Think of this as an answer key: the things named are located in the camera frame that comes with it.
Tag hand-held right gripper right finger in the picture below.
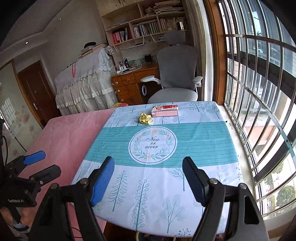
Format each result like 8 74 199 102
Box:
182 156 270 241

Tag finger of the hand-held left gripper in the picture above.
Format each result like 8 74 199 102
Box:
29 164 62 186
3 150 46 177

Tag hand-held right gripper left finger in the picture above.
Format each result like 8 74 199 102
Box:
28 156 115 241

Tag yellow rimmed bin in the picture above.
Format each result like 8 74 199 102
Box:
135 231 192 241

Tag person's left hand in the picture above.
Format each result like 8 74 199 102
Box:
0 206 35 230

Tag black stand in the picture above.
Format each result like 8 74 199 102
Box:
0 118 8 167

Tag pink bed sheet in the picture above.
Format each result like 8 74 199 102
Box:
23 109 116 241

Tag floral frosted glass door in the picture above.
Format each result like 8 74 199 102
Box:
0 62 27 160

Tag tree printed tablecloth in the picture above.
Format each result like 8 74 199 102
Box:
71 101 243 238

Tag brown wooden door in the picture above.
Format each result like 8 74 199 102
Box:
17 60 62 129

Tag yellow crumpled wrapper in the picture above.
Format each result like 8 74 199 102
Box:
138 112 153 125

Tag pink tissue box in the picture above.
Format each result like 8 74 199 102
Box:
151 105 179 118

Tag wooden desk with drawers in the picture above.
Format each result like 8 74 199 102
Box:
111 62 162 106

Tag metal window grille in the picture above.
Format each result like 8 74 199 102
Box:
217 0 296 218

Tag stack of books and papers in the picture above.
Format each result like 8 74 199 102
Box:
77 43 109 58

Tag grey office chair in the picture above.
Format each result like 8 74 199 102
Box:
140 31 203 104

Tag beige curtain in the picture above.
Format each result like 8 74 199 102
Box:
188 0 216 102

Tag row of red books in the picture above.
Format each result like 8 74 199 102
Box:
111 28 132 44

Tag wooden bookshelf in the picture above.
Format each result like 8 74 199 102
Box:
96 0 193 52

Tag row of assorted books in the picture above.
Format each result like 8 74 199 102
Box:
133 16 189 37

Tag black cable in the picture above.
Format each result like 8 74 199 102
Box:
71 227 84 240

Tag white charger cables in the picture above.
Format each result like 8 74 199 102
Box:
114 58 142 75

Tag wooden window frame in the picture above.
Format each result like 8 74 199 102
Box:
203 0 228 105

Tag white wire shelf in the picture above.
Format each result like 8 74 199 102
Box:
112 35 167 52

